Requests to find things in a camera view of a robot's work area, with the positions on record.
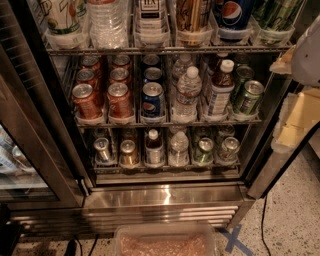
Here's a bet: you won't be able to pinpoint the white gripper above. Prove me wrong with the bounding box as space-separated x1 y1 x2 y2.
269 15 320 154

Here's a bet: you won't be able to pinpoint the green can front right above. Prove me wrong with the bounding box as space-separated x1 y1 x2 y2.
233 80 264 115

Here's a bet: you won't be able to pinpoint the green can behind right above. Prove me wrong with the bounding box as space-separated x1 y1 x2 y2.
231 65 255 98

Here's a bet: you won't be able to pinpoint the green can top shelf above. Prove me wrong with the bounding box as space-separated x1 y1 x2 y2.
253 0 304 46

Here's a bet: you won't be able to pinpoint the green can shelf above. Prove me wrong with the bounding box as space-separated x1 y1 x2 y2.
193 137 214 165
253 0 304 46

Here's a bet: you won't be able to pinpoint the tea bottle middle shelf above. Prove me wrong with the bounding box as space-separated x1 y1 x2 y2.
205 59 235 116

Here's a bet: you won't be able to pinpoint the tea bottle shelf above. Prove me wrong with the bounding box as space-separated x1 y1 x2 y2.
146 129 163 165
134 0 169 48
205 59 235 116

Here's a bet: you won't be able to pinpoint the water bottle middle shelf front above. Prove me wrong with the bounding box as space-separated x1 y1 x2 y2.
173 66 202 123

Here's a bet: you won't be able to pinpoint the green can bottom shelf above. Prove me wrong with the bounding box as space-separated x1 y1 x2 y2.
193 137 214 165

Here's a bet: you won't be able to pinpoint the water bottle middle shelf back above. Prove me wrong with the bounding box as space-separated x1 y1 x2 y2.
172 53 193 85

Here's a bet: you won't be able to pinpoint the gold brown tall can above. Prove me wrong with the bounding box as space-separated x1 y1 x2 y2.
176 0 212 46

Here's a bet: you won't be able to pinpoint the water bottle bottom shelf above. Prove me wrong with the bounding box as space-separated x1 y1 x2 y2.
168 131 189 167

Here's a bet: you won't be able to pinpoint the blue pepsi can middle shelf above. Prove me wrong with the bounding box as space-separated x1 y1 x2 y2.
142 82 165 118

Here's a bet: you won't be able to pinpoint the blue can behind pepsi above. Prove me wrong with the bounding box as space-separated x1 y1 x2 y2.
143 67 163 84

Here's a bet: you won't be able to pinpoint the blue can back row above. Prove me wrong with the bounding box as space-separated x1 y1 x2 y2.
142 54 161 68

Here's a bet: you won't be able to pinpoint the tea bottle bottom shelf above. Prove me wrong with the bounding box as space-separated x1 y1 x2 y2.
146 129 163 165

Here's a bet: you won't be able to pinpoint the tea bottle top shelf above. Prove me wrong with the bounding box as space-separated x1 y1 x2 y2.
134 0 169 48

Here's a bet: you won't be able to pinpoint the red can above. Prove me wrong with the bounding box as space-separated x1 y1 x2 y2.
72 83 102 119
107 83 133 119
112 55 131 70
76 68 99 91
80 56 101 71
109 68 131 86

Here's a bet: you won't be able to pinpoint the gold can bottom shelf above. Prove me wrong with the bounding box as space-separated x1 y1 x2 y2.
120 140 138 166

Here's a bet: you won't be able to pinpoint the stainless steel fridge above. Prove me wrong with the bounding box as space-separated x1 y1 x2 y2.
0 0 289 237

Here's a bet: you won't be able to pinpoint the clear water bottle top shelf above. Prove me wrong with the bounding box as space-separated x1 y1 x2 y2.
87 0 128 49

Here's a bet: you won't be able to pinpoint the silver can bottom left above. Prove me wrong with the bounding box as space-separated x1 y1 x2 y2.
94 137 112 162

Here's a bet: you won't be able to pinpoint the red can back left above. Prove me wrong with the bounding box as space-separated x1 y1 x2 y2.
80 56 101 71

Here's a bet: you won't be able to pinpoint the red can front left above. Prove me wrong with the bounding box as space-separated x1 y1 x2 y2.
72 83 102 119

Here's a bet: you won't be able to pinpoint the red can middle left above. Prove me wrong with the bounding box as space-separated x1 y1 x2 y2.
76 68 99 91

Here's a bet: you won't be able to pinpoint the glass fridge door left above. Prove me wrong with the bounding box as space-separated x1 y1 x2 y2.
0 0 84 211

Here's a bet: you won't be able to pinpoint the blue tape cross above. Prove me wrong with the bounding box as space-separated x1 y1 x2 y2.
218 224 254 256

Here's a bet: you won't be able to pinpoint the clear plastic bin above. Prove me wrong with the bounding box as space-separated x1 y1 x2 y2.
112 222 218 256

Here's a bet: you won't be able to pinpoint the black cable right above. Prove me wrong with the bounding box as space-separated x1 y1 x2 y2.
260 195 272 256

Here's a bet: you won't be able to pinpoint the black cables left floor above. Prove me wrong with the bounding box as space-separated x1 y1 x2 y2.
63 233 100 256

